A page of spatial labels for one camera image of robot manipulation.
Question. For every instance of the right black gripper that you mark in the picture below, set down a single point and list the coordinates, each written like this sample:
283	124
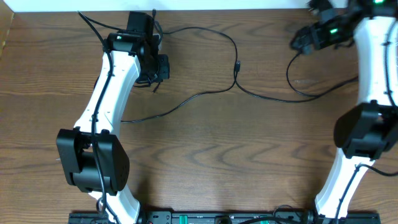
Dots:
312	31

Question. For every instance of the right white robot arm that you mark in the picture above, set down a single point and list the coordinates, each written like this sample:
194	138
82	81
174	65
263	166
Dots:
370	128

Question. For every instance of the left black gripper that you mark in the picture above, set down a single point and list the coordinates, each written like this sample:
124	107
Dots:
161	68

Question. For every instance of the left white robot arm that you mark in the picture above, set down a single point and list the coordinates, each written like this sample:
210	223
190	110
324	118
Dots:
91	154

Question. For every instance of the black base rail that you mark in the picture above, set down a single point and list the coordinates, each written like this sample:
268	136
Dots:
278	216

